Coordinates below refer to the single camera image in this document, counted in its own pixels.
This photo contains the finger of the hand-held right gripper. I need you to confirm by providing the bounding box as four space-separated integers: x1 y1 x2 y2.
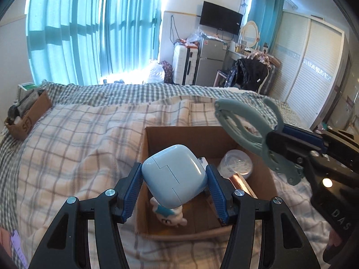
280 125 329 152
266 130 312 165

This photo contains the white suitcase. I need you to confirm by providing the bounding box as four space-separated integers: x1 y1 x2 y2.
172 45 199 85

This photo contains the narrow teal curtain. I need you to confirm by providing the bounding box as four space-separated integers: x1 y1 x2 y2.
248 0 285 59

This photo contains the wooden chair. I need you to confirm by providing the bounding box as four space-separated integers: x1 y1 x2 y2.
215 69 233 88

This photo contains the black wall cable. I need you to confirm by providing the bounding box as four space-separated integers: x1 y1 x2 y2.
170 13 180 44

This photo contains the black wall television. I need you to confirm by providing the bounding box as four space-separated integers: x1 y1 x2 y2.
200 1 243 35

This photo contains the wide teal curtain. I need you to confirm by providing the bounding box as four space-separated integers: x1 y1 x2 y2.
25 0 113 86

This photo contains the dark patterned bag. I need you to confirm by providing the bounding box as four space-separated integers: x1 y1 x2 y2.
159 61 174 83

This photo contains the black jacket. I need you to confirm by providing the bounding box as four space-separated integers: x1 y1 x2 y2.
224 58 268 93

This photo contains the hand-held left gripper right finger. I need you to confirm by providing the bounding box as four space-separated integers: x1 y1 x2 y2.
206 164 320 269

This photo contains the clear jar with blue label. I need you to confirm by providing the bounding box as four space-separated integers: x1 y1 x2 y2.
217 150 254 180

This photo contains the white plastic bag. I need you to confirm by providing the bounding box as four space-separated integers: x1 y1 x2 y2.
145 60 165 84

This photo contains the clear plastic bag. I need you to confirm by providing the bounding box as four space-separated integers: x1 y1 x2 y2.
186 26 206 44

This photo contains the white oval mirror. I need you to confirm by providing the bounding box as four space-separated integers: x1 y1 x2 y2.
241 20 259 48

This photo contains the light blue earbuds case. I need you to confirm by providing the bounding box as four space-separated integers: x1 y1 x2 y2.
141 144 208 209

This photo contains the small cardboard box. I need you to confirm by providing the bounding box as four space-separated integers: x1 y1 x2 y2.
4 90 52 140

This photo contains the floral cloth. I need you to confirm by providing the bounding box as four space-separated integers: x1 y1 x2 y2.
250 51 271 65

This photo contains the plaid fringed blanket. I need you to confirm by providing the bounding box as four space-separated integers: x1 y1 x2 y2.
0 95 331 269

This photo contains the purple paper strip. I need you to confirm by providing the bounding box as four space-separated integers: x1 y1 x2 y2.
10 230 30 269

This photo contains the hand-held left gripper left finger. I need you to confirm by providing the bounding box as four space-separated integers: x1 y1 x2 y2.
28 162 144 269

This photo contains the green checked bed sheet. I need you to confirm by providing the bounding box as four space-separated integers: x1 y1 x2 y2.
0 80 309 230

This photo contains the white dressing table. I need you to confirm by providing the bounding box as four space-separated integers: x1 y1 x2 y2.
227 49 253 62

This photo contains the green plastic clip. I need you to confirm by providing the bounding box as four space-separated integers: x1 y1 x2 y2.
214 97 305 186

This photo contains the silver fridge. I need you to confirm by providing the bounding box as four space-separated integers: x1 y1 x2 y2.
193 37 226 86

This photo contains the white cartoon figurine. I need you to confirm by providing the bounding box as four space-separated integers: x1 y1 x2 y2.
149 197 188 227

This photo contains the white slatted wardrobe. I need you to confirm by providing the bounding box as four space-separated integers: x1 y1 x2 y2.
269 10 351 131

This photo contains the grey suitcase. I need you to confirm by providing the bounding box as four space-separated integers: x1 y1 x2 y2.
259 62 277 96

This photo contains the person's right hand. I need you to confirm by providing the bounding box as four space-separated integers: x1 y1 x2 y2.
325 229 342 253

